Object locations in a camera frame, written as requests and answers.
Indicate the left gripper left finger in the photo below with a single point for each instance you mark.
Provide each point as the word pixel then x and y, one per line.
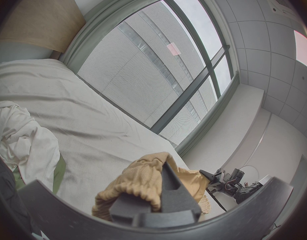
pixel 126 207

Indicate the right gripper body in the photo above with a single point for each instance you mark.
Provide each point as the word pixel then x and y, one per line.
pixel 221 187

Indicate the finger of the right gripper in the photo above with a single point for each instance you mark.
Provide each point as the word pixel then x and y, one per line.
pixel 208 177

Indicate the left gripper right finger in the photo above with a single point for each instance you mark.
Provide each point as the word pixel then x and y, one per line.
pixel 174 199

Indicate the tan shorts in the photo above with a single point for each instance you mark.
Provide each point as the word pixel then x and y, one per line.
pixel 138 176

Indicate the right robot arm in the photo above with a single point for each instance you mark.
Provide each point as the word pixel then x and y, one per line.
pixel 243 195

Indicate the round woven basket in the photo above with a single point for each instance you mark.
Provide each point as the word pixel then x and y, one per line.
pixel 206 205

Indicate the green garment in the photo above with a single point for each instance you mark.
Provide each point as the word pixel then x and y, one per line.
pixel 58 174

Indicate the bed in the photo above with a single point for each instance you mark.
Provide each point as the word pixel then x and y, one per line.
pixel 93 124

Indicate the white garment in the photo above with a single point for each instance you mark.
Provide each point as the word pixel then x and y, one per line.
pixel 23 134

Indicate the black garment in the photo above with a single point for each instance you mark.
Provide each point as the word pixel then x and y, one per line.
pixel 2 174

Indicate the grey-green curtain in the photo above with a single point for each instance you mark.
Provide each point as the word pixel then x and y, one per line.
pixel 218 109
pixel 113 16

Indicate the window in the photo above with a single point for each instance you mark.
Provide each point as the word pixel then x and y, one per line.
pixel 143 71

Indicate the ceiling light panel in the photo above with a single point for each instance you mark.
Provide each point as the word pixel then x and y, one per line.
pixel 304 49

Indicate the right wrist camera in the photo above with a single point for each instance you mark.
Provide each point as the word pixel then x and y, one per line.
pixel 220 174

